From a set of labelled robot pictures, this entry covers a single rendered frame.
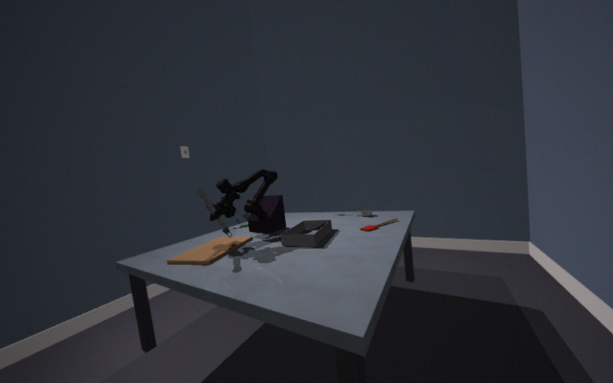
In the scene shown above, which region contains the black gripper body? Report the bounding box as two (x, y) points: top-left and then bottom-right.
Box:
(212, 196), (235, 214)

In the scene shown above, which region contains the red spatula with wooden handle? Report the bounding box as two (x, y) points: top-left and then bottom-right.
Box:
(360, 218), (397, 231)

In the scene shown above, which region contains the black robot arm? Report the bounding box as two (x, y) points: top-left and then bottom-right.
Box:
(216, 169), (278, 219)

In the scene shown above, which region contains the light brown wooden board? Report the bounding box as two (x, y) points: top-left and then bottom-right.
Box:
(167, 236), (253, 265)

